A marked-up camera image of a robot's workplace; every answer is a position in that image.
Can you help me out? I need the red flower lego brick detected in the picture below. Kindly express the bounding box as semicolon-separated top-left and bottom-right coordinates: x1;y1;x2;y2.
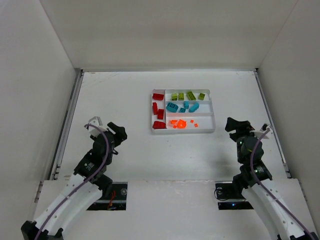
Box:
152;121;166;130

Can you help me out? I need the teal stepped lego brick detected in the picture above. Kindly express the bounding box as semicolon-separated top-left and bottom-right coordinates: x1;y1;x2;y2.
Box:
188;102;200;113

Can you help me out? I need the green lego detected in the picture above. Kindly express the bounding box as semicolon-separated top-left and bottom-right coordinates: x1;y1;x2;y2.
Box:
198;93;205;101

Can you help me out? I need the red arch lego brick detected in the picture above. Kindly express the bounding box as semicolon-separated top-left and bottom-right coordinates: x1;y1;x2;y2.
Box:
157;109;165;120

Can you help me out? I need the red slope lego brick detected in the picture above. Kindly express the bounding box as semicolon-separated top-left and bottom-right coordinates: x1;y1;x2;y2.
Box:
152;102;159;115

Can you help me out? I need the teal square lego brick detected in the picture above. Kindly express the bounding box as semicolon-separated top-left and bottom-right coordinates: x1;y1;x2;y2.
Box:
183;101;189;109

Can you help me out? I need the orange round lego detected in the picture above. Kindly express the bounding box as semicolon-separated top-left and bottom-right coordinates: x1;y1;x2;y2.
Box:
176;119;187;129
169;119;178;125

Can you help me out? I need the small teal lego brick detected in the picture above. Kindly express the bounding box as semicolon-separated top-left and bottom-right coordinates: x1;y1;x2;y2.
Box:
179;107;186;113

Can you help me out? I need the teal rounded lego brick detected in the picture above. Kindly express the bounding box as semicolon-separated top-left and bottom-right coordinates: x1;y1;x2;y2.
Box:
166;102;179;113

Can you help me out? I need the green square lego brick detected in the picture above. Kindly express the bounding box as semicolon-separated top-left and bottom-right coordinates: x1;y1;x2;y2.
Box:
178;92;185;101

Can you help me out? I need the small green lego brick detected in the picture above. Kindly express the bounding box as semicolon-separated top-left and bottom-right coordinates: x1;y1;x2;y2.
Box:
171;93;178;101

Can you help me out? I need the red wedge lego brick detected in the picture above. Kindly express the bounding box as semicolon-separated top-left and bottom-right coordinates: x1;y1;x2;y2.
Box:
152;93;165;101

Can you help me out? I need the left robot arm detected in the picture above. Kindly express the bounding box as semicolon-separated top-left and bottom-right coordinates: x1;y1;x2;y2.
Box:
21;119;128;240

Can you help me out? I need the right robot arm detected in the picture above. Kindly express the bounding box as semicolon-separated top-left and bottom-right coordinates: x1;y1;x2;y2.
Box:
225;117;319;240

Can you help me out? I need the white compartment tray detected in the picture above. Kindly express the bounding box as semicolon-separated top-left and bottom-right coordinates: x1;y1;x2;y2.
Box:
151;88;216;135

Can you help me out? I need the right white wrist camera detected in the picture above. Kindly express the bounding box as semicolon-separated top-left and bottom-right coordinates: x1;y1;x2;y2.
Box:
250;123;274;139

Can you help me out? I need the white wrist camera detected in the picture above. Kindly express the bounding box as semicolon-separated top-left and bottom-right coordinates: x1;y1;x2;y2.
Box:
84;116;107;137
250;123;274;139

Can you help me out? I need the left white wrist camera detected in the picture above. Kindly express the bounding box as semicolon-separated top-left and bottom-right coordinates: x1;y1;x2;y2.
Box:
84;116;107;137

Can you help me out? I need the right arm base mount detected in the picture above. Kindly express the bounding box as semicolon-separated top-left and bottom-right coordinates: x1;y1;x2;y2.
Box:
214;181;254;211

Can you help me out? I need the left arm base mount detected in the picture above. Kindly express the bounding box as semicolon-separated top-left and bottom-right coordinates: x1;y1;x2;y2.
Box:
87;182;128;211

